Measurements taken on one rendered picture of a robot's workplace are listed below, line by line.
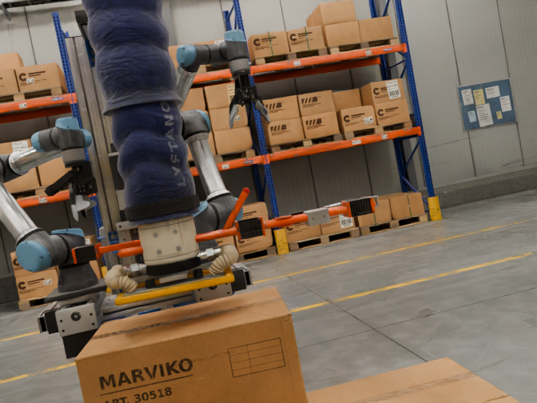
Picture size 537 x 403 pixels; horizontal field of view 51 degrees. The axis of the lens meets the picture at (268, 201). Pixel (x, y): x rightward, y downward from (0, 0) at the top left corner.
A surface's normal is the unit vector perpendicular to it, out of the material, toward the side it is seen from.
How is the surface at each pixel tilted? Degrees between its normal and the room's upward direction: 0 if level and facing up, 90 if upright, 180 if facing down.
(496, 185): 90
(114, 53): 73
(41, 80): 92
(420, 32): 90
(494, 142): 90
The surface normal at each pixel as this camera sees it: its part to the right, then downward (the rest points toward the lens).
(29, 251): -0.35, 0.23
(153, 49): 0.66, -0.37
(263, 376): 0.10, 0.04
